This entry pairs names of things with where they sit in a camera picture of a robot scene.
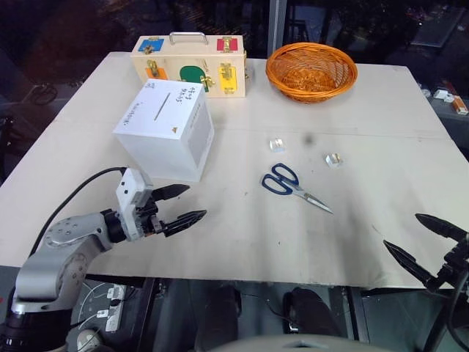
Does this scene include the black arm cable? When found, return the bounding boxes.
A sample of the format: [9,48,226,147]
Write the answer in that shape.
[28,166,128,260]
[426,273,469,352]

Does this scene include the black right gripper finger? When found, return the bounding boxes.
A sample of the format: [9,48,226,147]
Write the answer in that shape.
[383,239,439,293]
[415,213,469,241]

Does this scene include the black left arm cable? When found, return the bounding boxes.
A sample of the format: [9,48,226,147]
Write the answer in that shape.
[28,166,128,260]

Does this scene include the grey flat panel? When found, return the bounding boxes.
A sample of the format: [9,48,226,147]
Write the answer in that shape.
[410,6,467,48]

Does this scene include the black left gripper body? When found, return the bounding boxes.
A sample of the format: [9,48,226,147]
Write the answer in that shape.
[133,197,166,238]

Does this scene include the grey metal pillar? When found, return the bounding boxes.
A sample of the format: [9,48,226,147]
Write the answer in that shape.
[267,0,291,59]

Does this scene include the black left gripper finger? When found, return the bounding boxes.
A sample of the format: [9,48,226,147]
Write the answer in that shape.
[152,183,191,202]
[163,209,209,238]

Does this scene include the grey rounded robot torso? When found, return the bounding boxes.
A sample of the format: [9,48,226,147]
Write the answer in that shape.
[211,332,355,352]

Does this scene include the small orange white box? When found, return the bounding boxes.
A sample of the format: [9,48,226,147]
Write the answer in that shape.
[451,94,469,117]

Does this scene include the blue handled scissors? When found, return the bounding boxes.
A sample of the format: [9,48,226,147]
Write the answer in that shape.
[260,163,335,215]

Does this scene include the dark rounded shape under table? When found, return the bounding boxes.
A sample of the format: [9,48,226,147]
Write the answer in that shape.
[283,287,342,339]
[194,284,242,352]

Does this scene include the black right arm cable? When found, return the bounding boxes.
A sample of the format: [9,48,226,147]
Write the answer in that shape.
[426,273,469,352]

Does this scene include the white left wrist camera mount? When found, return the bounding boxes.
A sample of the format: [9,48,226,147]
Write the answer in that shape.
[115,167,155,242]

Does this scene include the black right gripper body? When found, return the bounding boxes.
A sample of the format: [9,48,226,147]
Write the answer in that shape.
[436,233,469,291]

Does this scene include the black coiled floor cable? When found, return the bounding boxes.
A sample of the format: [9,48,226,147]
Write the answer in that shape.
[22,83,59,106]

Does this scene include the white power strip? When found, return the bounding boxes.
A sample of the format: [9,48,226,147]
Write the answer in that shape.
[95,285,128,331]

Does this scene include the white slotted box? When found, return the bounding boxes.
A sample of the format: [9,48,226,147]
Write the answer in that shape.
[111,78,216,183]

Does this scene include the wooden latch box with handle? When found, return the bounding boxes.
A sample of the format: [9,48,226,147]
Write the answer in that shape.
[130,32,254,100]

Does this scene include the orange wicker basket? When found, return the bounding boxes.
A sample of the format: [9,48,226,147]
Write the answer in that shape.
[265,42,358,105]

